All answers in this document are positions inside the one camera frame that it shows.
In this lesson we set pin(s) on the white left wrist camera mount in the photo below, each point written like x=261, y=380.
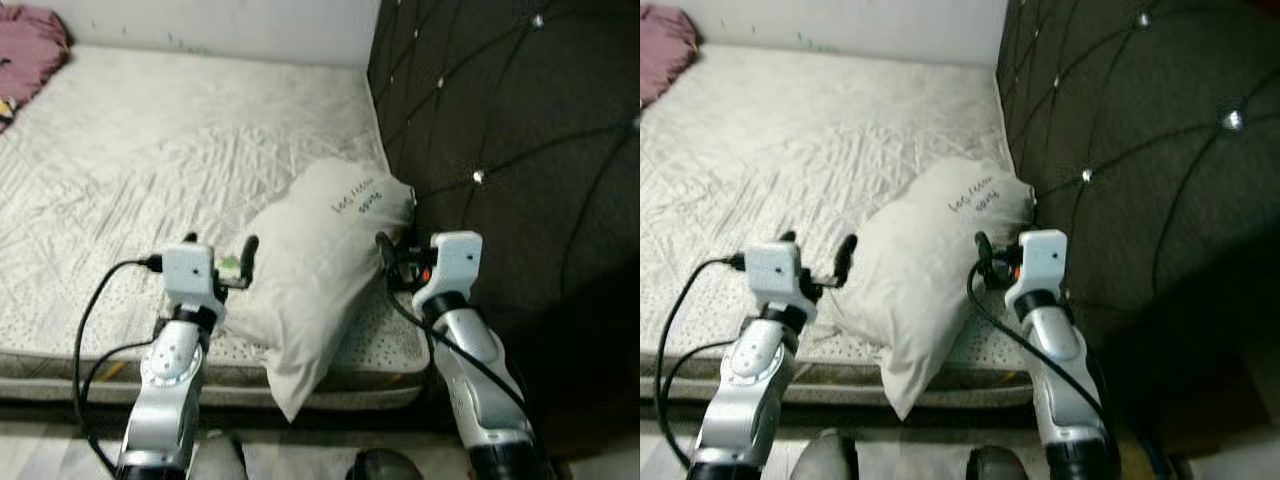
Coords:
x=772, y=268
x=188, y=268

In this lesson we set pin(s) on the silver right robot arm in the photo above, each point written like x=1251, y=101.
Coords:
x=1065, y=390
x=480, y=390

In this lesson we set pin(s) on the white pillow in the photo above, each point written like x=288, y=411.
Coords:
x=920, y=260
x=310, y=260

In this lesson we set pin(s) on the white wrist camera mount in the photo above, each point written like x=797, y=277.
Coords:
x=772, y=268
x=455, y=260
x=1040, y=258
x=188, y=268

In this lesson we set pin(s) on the dark grey bed frame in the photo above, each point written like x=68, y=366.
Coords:
x=760, y=414
x=150, y=416

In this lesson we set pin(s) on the grey left robot leg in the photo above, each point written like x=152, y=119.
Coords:
x=825, y=460
x=220, y=460

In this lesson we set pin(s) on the grey patterned mattress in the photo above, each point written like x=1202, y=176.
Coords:
x=150, y=150
x=780, y=150

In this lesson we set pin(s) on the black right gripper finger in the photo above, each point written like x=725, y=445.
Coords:
x=388, y=260
x=985, y=258

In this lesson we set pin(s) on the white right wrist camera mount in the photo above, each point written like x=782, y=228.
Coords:
x=1040, y=258
x=455, y=260

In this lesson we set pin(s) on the dark grey tufted headboard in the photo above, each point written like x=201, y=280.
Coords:
x=1140, y=200
x=520, y=100

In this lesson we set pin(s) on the mauve cartoon print blanket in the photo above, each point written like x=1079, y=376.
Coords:
x=665, y=50
x=30, y=50

